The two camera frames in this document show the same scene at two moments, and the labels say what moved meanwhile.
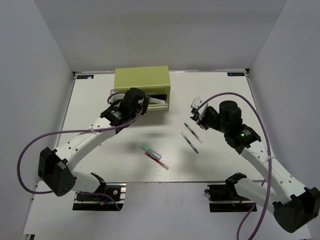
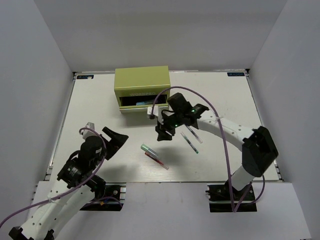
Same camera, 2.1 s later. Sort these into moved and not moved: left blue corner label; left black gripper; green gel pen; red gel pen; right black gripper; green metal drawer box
Moved: left black gripper; right black gripper
Not moved: left blue corner label; red gel pen; green gel pen; green metal drawer box
